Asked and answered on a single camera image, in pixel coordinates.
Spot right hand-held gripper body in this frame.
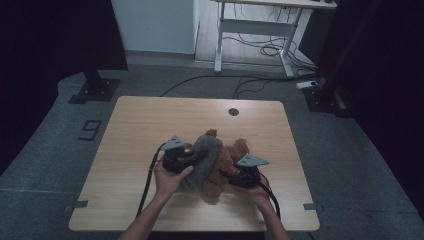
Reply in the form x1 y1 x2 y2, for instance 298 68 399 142
227 153 270 190

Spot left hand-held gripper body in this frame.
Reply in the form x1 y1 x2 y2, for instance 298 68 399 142
160 135 198 175

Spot brown teddy bear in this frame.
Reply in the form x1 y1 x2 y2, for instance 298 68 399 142
184 128 251 206

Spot grey towel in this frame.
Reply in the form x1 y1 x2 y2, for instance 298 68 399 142
182 134 224 193

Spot person's right hand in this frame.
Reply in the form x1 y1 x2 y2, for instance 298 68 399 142
247 175 273 205

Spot person's left hand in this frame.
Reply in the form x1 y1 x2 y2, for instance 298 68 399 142
153 162 195 202

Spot grey tape strip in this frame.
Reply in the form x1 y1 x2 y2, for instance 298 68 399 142
64 199 90 213
303 202 325 212

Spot black tape floor marking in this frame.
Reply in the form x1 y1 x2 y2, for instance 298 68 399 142
77 119 103 142

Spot black stand base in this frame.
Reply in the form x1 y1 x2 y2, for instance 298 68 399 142
67 69 121 105
301 77 354 119

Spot white power strip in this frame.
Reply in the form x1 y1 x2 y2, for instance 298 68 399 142
295 80 320 90

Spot black curtain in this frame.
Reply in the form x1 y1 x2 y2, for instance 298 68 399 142
0 0 129 176
315 0 424 214

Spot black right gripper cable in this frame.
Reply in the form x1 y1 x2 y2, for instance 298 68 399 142
258 172 282 220

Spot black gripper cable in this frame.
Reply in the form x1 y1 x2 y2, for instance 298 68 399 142
136 142 167 218
258 172 282 220

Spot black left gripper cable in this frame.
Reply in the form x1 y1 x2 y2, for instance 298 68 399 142
136 142 167 218

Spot long black floor cable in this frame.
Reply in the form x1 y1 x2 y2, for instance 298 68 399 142
159 74 322 100

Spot tangled black cables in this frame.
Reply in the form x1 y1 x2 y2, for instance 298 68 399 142
222 3 318 73

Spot white desk frame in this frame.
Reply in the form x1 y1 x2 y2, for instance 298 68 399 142
211 0 338 79

